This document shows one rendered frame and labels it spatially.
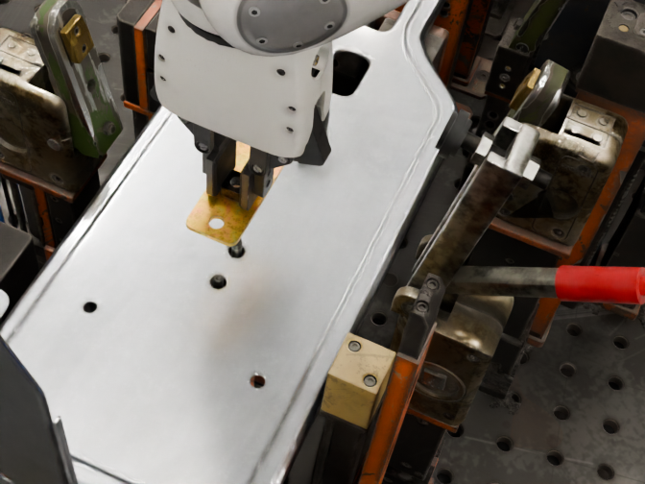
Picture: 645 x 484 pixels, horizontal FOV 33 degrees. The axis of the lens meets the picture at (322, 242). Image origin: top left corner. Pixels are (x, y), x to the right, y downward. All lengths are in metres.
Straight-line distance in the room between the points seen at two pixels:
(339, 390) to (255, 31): 0.29
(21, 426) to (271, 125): 0.25
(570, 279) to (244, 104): 0.22
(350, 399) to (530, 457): 0.42
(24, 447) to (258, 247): 0.36
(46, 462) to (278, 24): 0.21
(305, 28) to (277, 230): 0.36
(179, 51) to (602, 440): 0.65
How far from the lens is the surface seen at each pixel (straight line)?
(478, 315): 0.73
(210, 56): 0.61
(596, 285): 0.66
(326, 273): 0.79
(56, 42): 0.79
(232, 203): 0.73
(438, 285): 0.56
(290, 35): 0.46
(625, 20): 0.84
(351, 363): 0.68
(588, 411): 1.13
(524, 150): 0.60
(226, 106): 0.63
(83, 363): 0.75
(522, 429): 1.10
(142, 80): 1.00
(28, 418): 0.45
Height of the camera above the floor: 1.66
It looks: 55 degrees down
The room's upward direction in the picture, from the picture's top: 9 degrees clockwise
